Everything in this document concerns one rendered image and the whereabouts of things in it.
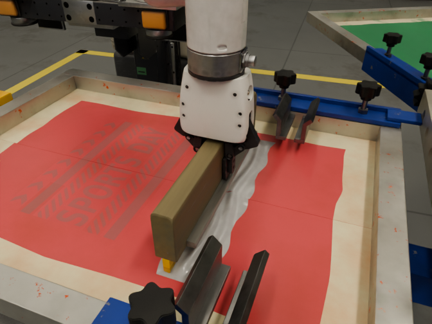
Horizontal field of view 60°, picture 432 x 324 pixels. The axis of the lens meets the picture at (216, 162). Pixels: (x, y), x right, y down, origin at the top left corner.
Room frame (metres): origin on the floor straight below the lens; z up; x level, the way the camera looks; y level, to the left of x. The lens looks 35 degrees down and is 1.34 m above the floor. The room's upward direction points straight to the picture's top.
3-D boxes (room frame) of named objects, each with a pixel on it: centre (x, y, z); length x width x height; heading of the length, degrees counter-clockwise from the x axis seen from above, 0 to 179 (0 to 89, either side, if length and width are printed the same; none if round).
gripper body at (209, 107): (0.47, 0.00, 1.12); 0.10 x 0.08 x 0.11; 70
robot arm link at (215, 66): (0.47, -0.01, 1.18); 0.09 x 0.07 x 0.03; 70
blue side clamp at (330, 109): (0.68, -0.21, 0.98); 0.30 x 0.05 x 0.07; 69
